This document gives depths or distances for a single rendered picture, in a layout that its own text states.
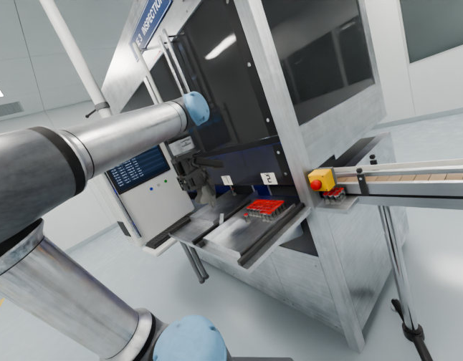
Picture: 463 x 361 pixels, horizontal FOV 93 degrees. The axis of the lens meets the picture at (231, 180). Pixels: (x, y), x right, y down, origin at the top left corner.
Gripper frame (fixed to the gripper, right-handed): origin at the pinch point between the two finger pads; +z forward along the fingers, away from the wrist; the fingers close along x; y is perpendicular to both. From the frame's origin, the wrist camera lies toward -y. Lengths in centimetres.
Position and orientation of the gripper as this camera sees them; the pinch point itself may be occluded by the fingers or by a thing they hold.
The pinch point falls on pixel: (213, 203)
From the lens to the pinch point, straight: 78.4
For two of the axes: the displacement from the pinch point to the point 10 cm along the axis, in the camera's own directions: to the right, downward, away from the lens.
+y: -7.1, 4.4, -5.5
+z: 3.7, 9.0, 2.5
